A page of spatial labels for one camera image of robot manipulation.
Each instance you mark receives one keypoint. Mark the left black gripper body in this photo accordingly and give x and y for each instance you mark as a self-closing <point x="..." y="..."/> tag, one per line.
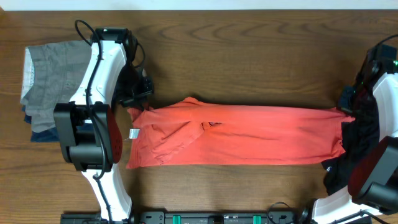
<point x="133" y="91"/>

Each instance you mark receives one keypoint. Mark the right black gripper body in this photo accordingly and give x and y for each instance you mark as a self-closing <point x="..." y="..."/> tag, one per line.
<point x="348" y="99"/>

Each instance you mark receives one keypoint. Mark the black garment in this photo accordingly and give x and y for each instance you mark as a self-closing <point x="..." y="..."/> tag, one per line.
<point x="360" y="137"/>

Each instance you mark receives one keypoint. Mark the red printed t-shirt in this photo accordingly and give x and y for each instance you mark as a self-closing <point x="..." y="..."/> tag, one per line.
<point x="192" y="132"/>

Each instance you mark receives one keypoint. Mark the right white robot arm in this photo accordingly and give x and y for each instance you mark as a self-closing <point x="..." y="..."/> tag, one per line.
<point x="362" y="183"/>

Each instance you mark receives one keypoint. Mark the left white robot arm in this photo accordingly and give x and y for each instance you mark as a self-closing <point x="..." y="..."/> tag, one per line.
<point x="96" y="153"/>

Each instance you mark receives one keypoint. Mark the grey folded shorts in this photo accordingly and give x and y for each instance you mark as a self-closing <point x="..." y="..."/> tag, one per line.
<point x="52" y="74"/>

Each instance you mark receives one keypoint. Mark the navy folded garment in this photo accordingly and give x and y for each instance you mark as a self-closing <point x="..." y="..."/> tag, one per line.
<point x="51" y="135"/>

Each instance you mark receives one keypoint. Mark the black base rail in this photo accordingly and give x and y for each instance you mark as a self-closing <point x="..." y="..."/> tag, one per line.
<point x="275" y="214"/>

